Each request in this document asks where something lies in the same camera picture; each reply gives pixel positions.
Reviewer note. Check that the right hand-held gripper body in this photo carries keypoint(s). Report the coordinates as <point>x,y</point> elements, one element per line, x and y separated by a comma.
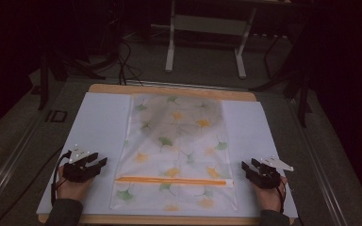
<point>267,179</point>

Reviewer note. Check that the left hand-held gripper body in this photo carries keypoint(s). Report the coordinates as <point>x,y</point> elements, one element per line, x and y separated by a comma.
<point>78,174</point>

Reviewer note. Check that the clear leaf-print zipper bag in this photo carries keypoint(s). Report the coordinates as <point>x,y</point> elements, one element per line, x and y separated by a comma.
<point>176,157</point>

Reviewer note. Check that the person's left hand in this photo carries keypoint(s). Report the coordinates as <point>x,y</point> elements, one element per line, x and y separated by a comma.
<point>72,190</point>

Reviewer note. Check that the person's right hand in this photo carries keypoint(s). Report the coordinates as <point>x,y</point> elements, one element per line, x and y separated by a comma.
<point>271,199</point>

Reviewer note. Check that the white table mat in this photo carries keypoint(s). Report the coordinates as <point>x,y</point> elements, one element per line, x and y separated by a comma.
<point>100,125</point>

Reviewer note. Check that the black floor plate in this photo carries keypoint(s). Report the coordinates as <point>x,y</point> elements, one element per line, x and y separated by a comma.
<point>56,116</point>

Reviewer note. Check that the black metal stand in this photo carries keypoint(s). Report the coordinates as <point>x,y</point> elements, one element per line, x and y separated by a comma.
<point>303,100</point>

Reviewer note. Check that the metal floor rail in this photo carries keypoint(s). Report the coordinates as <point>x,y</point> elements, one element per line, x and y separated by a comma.
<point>9,169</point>
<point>320,163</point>

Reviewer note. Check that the white metal stand frame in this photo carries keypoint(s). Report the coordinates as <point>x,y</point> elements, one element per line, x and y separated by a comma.
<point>207,25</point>

